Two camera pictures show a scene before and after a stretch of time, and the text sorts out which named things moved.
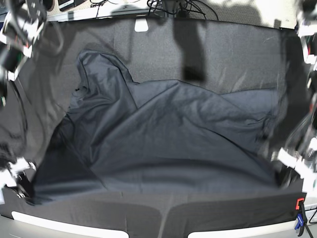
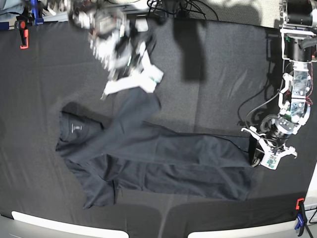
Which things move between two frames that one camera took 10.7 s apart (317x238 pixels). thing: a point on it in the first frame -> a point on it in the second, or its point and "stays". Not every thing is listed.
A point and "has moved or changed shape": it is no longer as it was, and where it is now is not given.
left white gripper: x=8 y=176 -> x=146 y=80
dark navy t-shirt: x=118 y=134 has moved or changed shape
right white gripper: x=308 y=175 -> x=258 y=148
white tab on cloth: x=141 y=25 stays
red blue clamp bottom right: x=302 y=218 stays
